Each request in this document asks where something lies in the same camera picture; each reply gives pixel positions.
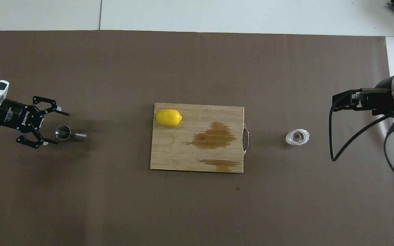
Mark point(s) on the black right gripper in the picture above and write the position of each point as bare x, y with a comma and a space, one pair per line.
381, 102

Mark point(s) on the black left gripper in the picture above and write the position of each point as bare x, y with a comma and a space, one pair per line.
15, 116

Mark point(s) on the steel double jigger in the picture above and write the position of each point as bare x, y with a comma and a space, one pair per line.
63, 132

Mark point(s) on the clear glass cup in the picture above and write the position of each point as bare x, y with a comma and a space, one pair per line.
298, 137

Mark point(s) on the brown paper table mat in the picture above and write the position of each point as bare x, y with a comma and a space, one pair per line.
115, 68

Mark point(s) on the yellow lemon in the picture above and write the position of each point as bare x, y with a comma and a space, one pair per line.
168, 118

